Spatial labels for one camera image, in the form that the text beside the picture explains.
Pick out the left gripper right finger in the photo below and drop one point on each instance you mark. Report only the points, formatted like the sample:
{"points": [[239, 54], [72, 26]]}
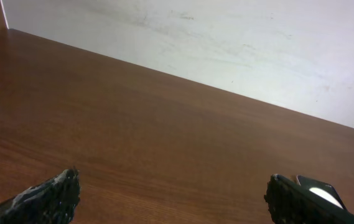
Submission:
{"points": [[305, 200]]}

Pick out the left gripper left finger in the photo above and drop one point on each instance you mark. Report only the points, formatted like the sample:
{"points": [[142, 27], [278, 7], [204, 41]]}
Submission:
{"points": [[53, 201]]}

